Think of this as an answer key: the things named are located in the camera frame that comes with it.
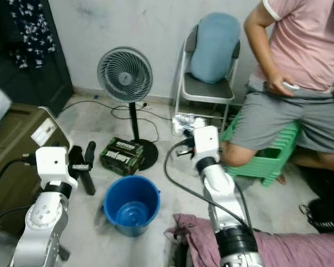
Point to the white handheld controller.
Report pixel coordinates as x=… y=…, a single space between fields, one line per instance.
x=295 y=86

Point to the person's right forearm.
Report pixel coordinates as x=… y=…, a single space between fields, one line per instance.
x=259 y=50

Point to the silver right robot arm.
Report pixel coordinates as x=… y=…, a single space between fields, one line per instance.
x=225 y=206

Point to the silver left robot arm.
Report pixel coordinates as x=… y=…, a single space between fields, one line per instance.
x=42 y=228

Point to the person's right hand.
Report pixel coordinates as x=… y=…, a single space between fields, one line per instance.
x=281 y=86

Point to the black angular plastic object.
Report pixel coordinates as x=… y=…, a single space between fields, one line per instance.
x=89 y=182

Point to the black green printed carton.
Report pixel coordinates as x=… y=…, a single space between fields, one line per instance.
x=122 y=156

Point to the grey folding chair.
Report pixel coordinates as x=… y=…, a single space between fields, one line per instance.
x=203 y=89

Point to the white paper label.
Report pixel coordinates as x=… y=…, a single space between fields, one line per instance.
x=43 y=132

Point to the dark olive storage box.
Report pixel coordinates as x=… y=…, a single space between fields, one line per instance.
x=16 y=167

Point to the blue plastic bucket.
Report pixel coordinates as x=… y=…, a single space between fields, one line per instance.
x=132 y=208

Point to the green plastic stool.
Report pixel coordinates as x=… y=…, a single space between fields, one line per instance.
x=273 y=161

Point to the grey standing fan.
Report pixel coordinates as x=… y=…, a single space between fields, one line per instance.
x=125 y=74

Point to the blue cushion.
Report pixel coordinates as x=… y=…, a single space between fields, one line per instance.
x=216 y=47

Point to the dark floral hanging garment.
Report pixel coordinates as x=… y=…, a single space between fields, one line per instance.
x=32 y=33

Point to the person in pink shirt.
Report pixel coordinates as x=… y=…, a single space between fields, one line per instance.
x=306 y=50

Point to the black bag with white print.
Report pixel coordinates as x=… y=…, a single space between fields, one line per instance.
x=323 y=217

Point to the purple cartoon print blanket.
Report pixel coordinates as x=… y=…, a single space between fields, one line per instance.
x=300 y=250

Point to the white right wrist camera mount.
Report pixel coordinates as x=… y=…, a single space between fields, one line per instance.
x=206 y=142

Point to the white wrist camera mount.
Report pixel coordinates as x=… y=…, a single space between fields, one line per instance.
x=206 y=142
x=53 y=166

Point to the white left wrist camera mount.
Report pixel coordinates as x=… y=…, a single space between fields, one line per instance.
x=53 y=166

